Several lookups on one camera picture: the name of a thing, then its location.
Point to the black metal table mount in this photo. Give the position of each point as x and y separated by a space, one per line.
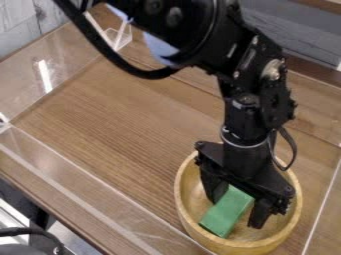
24 222

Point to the clear acrylic tray wall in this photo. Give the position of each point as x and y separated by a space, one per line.
96 146

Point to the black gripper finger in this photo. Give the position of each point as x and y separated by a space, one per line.
259 213
215 185

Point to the brown wooden bowl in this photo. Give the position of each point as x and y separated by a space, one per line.
245 240

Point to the clear acrylic corner bracket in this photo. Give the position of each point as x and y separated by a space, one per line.
118 38

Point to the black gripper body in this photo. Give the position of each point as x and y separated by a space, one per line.
251 167

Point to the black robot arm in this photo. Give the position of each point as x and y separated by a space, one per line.
203 33

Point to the green rectangular block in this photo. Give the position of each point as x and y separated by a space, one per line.
222 216

